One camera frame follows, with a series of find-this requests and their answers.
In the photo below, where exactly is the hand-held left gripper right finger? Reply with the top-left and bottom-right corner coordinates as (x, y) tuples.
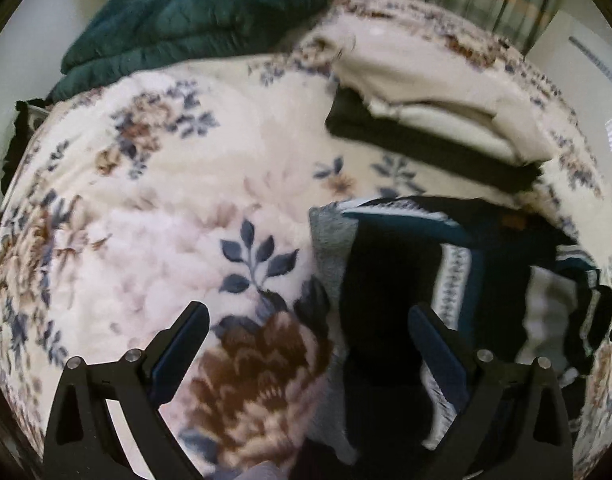
(409, 302), (572, 480)

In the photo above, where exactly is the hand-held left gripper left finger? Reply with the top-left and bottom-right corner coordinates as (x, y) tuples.
(43, 301), (210, 480)

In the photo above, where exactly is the black small garment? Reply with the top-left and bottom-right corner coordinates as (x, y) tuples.
(300, 196), (574, 480)

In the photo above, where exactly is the teal white patterned garment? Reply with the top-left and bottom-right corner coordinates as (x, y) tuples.
(342, 199), (491, 451)

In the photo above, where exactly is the black white striped garment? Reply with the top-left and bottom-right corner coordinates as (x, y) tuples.
(553, 245), (612, 376)

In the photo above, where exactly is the grey cloth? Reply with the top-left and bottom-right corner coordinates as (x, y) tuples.
(309, 204), (359, 316)

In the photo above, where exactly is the floral fleece blanket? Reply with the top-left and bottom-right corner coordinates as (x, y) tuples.
(0, 0), (612, 480)

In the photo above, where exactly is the black folded garment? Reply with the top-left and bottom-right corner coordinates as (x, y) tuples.
(326, 89), (544, 195)

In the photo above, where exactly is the white cabinet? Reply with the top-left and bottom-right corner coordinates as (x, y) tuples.
(526, 10), (612, 181)

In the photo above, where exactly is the cream folded garment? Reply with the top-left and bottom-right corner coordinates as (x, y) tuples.
(331, 27), (559, 166)

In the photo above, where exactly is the dark green quilted blanket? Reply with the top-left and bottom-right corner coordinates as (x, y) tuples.
(47, 0), (343, 103)

